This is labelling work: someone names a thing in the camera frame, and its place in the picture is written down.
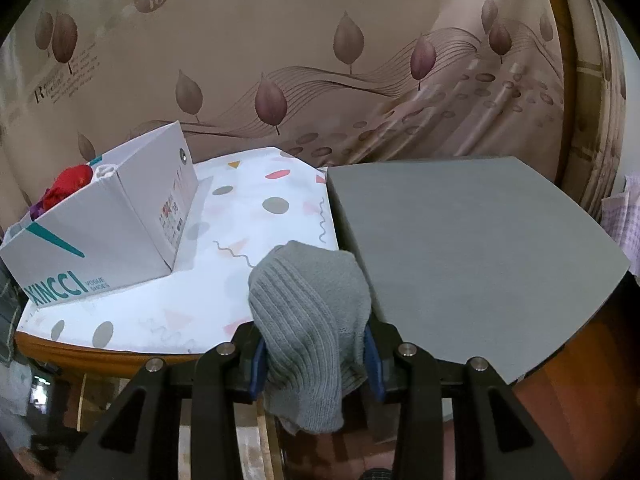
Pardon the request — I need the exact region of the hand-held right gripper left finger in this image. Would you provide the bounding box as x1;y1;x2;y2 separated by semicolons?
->
62;322;268;480

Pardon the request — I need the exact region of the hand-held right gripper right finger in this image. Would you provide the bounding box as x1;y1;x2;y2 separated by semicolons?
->
362;317;573;480

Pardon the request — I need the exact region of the grey ribbed sock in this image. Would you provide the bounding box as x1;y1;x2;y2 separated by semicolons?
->
248;240;373;435

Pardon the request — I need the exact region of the white shoe box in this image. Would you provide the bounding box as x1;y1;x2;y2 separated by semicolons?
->
0;120;200;308

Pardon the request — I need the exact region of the red underwear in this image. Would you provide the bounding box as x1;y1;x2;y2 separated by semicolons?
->
41;164;94;211

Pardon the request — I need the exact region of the grey flat board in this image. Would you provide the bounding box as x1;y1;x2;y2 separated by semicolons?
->
326;156;632;386

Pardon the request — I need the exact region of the patterned white tablecloth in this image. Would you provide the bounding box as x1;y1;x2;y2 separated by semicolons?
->
17;146;346;353

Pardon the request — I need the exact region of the pale pink checked cloth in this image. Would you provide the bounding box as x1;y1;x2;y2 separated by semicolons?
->
600;174;640;277

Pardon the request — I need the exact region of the leaf print curtain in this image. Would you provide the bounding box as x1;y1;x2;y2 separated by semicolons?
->
0;0;633;221

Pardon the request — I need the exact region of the wooden post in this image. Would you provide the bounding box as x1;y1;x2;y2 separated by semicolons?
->
537;0;583;206

